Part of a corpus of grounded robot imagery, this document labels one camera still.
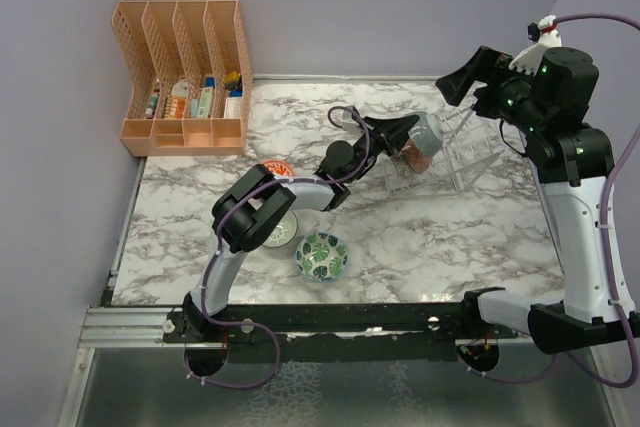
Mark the white brown lattice bowl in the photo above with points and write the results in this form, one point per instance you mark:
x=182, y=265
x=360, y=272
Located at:
x=401, y=165

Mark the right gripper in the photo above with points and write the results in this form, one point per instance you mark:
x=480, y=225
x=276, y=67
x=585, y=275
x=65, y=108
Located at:
x=487, y=65

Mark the clear acrylic dish rack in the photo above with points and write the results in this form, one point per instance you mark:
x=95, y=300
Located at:
x=471, y=146

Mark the orange white box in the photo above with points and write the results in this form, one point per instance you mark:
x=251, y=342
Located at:
x=176, y=102

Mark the white green patterned bowl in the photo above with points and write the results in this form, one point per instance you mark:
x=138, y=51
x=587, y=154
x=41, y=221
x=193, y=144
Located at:
x=284, y=232

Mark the dark floral pink bowl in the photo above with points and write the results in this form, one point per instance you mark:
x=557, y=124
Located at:
x=416, y=160

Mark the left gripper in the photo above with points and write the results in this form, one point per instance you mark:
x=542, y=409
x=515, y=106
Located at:
x=390, y=134

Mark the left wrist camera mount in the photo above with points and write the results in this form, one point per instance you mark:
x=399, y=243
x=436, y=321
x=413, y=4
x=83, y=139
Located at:
x=348, y=117

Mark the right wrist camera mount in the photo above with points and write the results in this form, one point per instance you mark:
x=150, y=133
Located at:
x=544, y=36

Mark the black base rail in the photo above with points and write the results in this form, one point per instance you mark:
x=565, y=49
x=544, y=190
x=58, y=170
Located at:
x=330, y=332

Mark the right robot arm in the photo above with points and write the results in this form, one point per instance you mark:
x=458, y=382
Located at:
x=574, y=164

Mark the grey blue bowl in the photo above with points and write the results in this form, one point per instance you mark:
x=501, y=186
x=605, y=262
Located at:
x=427, y=134

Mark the green white box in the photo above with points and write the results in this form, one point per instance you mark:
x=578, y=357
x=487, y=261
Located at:
x=201, y=105

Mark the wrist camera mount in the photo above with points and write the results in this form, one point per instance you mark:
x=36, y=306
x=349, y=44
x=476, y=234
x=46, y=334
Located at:
x=544, y=36
x=348, y=117

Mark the blue yellow items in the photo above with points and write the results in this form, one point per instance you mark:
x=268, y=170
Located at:
x=232, y=82

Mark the orange plastic file organizer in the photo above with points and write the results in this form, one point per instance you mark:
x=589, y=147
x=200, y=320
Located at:
x=191, y=75

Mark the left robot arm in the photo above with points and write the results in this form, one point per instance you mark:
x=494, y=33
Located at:
x=249, y=211

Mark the small bottles in organizer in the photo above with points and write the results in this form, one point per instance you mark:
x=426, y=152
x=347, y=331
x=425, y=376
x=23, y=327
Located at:
x=153, y=100

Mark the green leaf pattern bowl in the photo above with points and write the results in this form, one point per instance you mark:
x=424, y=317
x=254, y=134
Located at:
x=321, y=257

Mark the orange white floral bowl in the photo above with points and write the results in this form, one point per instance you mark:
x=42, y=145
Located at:
x=279, y=167

